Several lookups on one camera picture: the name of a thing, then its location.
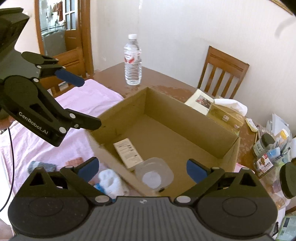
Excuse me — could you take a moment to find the large black-lid plastic jar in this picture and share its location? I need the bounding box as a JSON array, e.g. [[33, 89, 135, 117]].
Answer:
[[263, 162, 295, 210]]

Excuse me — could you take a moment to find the wooden chair by wall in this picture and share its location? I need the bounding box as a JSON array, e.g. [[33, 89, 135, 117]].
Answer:
[[197, 46, 249, 99]]

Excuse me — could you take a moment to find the grey blue knitted sock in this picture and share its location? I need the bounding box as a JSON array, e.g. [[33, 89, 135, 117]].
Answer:
[[27, 161, 57, 174]]

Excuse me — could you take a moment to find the small dark-lid jar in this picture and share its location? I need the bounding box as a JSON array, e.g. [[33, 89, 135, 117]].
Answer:
[[252, 133, 275, 157]]

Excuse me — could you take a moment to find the red white knitted sock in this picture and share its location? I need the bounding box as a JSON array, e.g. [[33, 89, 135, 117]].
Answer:
[[65, 157, 84, 167]]

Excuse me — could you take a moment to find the black cable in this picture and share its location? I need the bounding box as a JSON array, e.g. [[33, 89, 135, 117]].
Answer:
[[0, 127, 16, 212]]

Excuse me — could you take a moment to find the clear plastic water bottle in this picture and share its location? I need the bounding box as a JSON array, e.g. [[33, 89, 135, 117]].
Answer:
[[124, 34, 142, 86]]

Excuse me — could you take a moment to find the white photo booklet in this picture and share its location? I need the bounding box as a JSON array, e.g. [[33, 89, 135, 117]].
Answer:
[[185, 89, 214, 115]]

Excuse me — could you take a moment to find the wooden glass door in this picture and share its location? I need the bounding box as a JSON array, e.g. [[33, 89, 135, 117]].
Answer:
[[34, 1, 94, 78]]

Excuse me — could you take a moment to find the brown cardboard box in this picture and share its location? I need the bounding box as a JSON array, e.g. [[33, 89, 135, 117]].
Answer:
[[90, 88, 240, 197]]

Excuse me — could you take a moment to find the tissue box with tissue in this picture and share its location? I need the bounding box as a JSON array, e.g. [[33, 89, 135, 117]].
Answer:
[[207, 97, 248, 135]]

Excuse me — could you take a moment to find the small white paper box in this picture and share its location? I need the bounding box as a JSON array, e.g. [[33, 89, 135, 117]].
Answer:
[[113, 138, 143, 171]]

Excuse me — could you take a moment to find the pink tablecloth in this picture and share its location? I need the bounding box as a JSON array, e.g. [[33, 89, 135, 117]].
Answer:
[[1, 80, 123, 200]]

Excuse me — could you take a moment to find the clear plastic lidded container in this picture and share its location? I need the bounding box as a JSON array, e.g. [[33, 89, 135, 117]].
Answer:
[[134, 157, 174, 192]]

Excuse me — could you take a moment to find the white blue knitted sock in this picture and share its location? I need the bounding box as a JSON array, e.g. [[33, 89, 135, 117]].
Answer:
[[94, 169, 130, 200]]

